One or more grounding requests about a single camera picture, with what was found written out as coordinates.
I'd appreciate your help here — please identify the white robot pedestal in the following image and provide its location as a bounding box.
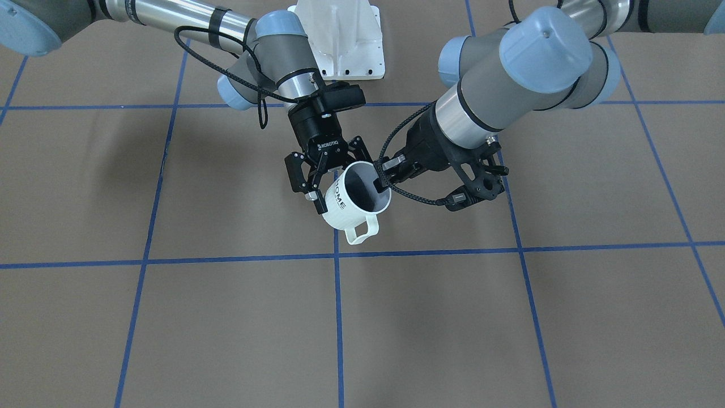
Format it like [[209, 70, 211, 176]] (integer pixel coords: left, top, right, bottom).
[[288, 1, 386, 81]]

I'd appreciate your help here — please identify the white mug with handle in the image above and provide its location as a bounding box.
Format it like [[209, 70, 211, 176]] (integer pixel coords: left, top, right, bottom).
[[323, 161, 391, 245]]

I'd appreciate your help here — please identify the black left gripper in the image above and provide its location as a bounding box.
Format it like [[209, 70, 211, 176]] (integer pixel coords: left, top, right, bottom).
[[373, 105, 471, 190]]

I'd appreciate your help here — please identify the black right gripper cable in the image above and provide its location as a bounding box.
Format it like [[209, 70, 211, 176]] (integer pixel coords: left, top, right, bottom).
[[173, 25, 301, 130]]

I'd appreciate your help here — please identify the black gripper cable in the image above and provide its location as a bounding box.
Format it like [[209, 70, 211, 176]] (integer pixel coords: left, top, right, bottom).
[[173, 25, 301, 130], [375, 105, 454, 206]]

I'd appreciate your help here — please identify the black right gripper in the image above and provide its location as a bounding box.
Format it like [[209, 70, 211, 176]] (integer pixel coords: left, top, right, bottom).
[[284, 104, 373, 201]]

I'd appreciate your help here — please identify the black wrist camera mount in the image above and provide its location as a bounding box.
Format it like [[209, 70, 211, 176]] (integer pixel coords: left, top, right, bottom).
[[443, 136, 509, 211], [297, 81, 366, 114]]

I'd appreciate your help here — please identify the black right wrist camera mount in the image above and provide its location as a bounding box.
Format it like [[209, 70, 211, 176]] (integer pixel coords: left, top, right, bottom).
[[297, 81, 366, 114]]

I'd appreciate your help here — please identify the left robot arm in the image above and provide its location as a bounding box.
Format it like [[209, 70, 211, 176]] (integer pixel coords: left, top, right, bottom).
[[374, 1, 723, 199]]

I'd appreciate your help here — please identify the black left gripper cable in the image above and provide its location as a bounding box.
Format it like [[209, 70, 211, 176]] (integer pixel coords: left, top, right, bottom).
[[375, 105, 454, 206]]

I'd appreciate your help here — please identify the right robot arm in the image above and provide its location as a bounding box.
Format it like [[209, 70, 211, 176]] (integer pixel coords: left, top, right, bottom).
[[2, 1, 372, 213]]

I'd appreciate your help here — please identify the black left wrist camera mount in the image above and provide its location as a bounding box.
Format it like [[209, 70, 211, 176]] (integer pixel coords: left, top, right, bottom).
[[443, 136, 509, 211]]

